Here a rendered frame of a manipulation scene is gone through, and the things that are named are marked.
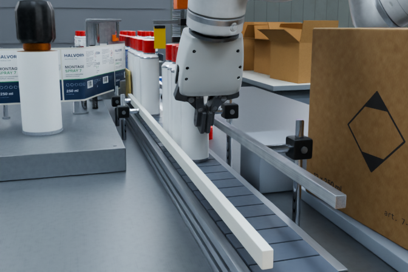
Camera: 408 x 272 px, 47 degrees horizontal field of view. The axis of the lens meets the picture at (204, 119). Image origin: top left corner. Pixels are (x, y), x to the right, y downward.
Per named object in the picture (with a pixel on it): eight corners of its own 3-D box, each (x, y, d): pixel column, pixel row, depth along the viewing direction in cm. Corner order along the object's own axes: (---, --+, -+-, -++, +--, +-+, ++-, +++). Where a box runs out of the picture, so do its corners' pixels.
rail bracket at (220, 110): (200, 170, 96) (200, 90, 93) (233, 167, 98) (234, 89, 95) (204, 175, 93) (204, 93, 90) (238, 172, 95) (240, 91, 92)
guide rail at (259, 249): (127, 99, 146) (127, 93, 145) (132, 99, 146) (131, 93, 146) (262, 270, 44) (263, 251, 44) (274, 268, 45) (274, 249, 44)
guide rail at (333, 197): (150, 82, 147) (150, 78, 146) (155, 82, 147) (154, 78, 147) (334, 209, 45) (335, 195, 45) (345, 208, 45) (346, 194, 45)
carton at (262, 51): (235, 71, 353) (235, 22, 346) (297, 69, 370) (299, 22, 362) (260, 78, 312) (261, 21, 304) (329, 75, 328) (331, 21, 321)
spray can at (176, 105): (169, 147, 94) (167, 45, 90) (194, 146, 96) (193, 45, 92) (175, 154, 89) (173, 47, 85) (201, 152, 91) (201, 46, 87)
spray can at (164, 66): (160, 136, 104) (158, 44, 100) (183, 134, 106) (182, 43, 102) (165, 141, 99) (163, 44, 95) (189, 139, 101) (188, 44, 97)
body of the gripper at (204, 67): (239, 15, 73) (230, 79, 78) (175, 14, 70) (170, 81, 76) (255, 33, 67) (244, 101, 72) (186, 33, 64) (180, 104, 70)
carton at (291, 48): (251, 78, 313) (252, 20, 305) (314, 74, 331) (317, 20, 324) (284, 84, 274) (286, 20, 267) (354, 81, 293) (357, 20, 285)
